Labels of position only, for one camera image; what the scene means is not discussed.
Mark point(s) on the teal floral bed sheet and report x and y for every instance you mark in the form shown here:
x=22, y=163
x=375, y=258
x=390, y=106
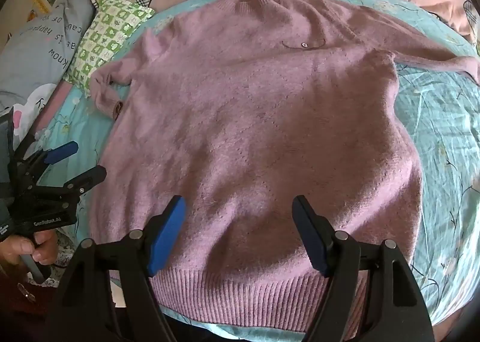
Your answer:
x=442, y=147

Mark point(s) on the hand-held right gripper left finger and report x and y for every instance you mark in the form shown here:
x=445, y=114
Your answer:
x=169, y=235

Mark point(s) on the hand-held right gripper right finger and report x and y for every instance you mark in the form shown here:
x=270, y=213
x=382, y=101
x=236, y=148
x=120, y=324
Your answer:
x=308, y=233

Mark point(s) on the person's left hand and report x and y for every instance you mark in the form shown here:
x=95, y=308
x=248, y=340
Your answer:
x=45, y=246

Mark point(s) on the purple knit sweater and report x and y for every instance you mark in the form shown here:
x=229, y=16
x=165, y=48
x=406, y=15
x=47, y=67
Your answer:
x=243, y=120

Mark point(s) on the green checked pillow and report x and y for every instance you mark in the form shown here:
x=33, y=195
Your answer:
x=105, y=38

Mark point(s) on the grey printed pillow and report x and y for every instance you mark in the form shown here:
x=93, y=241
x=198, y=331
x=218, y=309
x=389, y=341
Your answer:
x=41, y=49

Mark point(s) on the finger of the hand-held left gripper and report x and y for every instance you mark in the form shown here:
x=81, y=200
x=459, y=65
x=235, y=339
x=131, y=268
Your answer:
x=84, y=179
x=62, y=150

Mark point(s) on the person's dark red clothing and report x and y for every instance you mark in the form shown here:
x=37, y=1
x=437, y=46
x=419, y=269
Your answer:
x=18, y=312

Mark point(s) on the white purple floral cloth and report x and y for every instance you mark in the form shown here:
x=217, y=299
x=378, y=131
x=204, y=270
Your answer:
x=58, y=278

